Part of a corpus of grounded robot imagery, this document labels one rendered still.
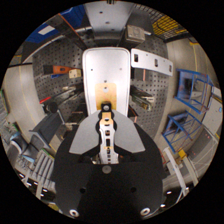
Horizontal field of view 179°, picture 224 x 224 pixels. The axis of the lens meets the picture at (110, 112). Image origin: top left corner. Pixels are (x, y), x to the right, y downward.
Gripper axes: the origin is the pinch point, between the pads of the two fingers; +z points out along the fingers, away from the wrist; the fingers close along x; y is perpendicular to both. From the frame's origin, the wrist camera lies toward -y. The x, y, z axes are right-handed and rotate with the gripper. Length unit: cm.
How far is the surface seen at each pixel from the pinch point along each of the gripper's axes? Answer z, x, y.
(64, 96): 11.9, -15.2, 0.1
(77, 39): 28.4, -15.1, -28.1
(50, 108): 1.8, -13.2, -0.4
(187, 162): -61, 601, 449
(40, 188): -206, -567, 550
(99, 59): 24.0, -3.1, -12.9
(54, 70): 8.7, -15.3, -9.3
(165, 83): 54, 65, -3
